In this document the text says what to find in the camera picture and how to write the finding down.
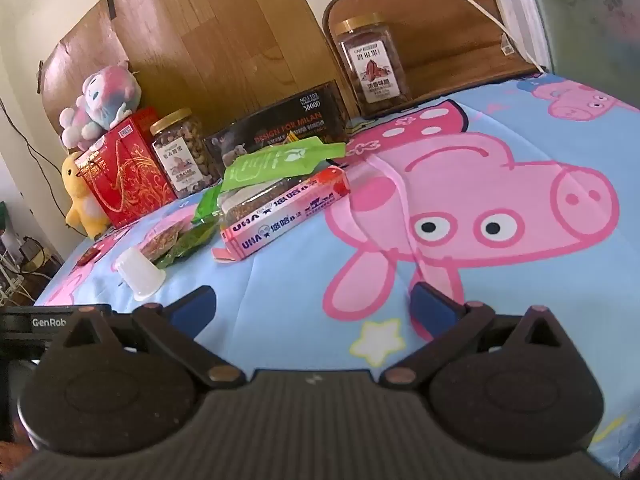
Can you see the pecan jar with gold lid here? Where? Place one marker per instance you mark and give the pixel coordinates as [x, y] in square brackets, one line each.
[372, 70]

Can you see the clear packet of brown snacks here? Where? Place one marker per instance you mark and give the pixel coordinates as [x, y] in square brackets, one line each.
[260, 200]

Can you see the black tin box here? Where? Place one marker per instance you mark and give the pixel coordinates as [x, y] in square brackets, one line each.
[290, 120]

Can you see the cashew jar with gold lid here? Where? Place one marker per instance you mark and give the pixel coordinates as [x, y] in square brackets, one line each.
[180, 155]

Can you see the printed blanket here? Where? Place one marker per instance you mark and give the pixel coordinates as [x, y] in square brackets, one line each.
[500, 310]

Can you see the dark green snack packet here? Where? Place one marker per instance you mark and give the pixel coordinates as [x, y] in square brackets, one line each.
[192, 242]

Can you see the white plastic cup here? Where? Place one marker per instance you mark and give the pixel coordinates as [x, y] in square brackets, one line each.
[140, 275]

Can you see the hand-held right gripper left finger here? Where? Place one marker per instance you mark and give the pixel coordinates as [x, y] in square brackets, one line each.
[192, 305]

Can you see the yellow duck plush toy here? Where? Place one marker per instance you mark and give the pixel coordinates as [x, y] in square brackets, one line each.
[80, 195]

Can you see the wooden headboard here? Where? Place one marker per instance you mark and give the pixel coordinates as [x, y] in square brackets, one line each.
[210, 35]

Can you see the bright green snack packet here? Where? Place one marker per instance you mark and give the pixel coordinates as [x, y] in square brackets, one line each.
[207, 205]

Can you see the long pink candy box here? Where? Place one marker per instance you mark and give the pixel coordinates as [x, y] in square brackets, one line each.
[280, 220]

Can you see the pink and blue plush toy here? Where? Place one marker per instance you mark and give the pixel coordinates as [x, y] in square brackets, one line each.
[105, 95]

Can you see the clear packet with pink label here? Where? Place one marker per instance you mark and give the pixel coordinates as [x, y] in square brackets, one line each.
[160, 240]

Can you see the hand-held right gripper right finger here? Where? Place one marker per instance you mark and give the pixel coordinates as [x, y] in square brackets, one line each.
[430, 305]

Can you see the red gift box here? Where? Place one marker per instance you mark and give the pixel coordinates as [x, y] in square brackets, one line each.
[130, 175]

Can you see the light green snack pouch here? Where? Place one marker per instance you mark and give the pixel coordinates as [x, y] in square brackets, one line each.
[270, 162]

